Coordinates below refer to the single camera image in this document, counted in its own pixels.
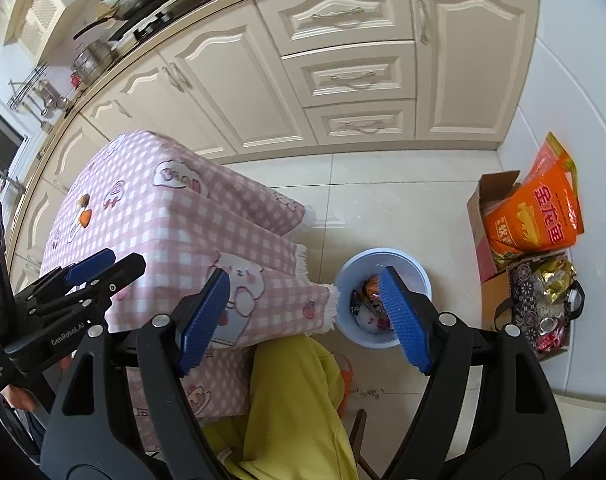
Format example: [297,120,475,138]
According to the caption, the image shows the crushed orange soda can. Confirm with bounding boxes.
[535,316,566,353]

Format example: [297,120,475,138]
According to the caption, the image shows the light blue trash bin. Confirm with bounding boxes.
[335,247,432,350]

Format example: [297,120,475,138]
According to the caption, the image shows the cream kitchen cabinets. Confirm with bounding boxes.
[7,0,540,286]

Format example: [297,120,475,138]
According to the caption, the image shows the person's left hand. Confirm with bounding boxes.
[1,356,73,413]

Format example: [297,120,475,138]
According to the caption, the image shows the orange fruit peel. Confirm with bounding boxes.
[77,194,92,229]

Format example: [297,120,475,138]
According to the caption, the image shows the pink checkered tablecloth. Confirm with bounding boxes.
[40,130,338,422]

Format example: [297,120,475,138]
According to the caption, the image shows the steel sink faucet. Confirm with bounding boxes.
[0,169,26,202]

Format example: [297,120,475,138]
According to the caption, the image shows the brown cardboard box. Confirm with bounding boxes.
[465,169,574,361]

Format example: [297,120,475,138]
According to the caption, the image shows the yellow trousers leg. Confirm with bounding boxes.
[202,335,358,480]

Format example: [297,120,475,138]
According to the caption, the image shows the hanging utensil rack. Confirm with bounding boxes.
[8,62,72,133]

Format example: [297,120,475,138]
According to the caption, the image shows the orange rice bag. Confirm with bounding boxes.
[482,132,584,268]

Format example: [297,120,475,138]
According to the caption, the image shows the steel pot with lid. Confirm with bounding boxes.
[72,40,116,86]

